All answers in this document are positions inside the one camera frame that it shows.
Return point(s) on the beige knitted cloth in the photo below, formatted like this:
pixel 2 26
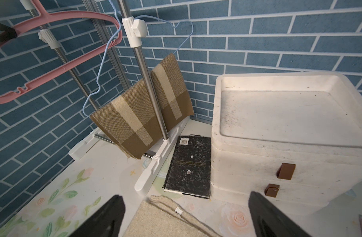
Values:
pixel 160 216

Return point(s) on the beige brown plaid scarf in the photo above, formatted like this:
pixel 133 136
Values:
pixel 130 120

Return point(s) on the floral table mat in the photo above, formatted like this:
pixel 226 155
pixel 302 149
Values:
pixel 87 184

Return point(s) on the white three-drawer storage box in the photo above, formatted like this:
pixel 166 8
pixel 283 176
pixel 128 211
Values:
pixel 295 138

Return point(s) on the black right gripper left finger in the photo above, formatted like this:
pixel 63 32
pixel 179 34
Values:
pixel 106 222

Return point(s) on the black hardcover book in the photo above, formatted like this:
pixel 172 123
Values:
pixel 189 172

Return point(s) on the steel clothes rack white joints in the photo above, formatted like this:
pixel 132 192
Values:
pixel 136 30

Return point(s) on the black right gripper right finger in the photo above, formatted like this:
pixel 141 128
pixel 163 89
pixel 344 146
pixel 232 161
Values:
pixel 269 221

